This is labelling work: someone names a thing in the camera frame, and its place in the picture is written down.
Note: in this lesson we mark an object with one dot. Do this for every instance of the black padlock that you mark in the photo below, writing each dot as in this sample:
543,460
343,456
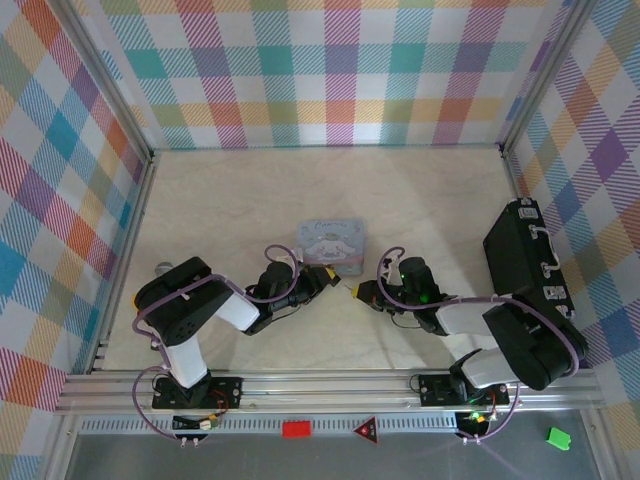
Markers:
334,280

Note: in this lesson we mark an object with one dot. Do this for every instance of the cartoon dog tin box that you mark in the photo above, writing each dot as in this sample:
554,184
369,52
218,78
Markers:
330,240

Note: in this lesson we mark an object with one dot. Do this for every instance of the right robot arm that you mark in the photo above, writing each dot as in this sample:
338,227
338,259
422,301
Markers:
530,340

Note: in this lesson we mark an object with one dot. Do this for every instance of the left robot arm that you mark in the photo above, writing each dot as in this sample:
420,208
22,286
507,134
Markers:
185,310

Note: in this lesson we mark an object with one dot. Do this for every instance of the black briefcase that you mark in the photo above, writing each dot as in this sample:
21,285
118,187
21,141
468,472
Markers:
515,250

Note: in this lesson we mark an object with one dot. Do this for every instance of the red toy microphone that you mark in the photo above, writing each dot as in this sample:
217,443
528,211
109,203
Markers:
162,269

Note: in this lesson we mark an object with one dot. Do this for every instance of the red triangle sign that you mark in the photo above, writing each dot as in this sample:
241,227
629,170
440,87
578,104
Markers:
367,430

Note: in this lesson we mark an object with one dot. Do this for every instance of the perforated metal strip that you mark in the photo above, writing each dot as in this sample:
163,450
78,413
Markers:
250,425

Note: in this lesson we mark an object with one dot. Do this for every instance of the red toy brick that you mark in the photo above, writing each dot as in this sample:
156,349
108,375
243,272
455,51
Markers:
296,430

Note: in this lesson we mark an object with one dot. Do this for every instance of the orange power connector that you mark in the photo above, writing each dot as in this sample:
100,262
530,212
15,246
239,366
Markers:
479,419

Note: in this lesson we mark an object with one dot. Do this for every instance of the yellow green power connector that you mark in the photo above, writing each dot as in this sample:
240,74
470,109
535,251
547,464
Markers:
210,423

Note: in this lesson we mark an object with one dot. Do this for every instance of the green toy block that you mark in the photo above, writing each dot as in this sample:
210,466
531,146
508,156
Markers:
557,438

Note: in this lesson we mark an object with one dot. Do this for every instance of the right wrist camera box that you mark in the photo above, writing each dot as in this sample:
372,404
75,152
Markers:
389,272

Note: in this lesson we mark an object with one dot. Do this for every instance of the aluminium mounting rail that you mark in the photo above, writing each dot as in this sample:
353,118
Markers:
325,390

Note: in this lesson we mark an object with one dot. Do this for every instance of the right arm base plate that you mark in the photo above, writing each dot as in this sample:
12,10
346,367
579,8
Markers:
432,390

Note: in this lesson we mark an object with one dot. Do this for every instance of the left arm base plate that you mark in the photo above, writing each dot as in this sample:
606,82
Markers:
227,387

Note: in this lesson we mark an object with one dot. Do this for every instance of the rear aluminium frame rail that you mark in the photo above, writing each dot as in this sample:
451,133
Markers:
325,146

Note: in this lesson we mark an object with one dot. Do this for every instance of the left aluminium side rail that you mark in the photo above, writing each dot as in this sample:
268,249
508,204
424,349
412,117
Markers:
125,250

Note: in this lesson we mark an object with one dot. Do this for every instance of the right lower frame bar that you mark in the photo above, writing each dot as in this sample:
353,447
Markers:
600,445

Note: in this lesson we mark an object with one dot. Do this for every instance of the frame bar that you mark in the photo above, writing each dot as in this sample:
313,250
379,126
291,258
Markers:
600,445
60,450

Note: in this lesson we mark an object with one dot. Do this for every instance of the right aluminium frame post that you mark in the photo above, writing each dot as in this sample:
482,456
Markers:
545,75

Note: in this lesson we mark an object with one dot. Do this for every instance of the aluminium frame post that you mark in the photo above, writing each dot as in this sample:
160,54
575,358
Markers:
111,85
545,75

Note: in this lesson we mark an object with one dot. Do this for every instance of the left aluminium frame post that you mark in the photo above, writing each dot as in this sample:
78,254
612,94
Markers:
111,85

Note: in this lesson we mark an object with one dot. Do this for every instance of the left lower frame bar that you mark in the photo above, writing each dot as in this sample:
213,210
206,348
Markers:
60,450

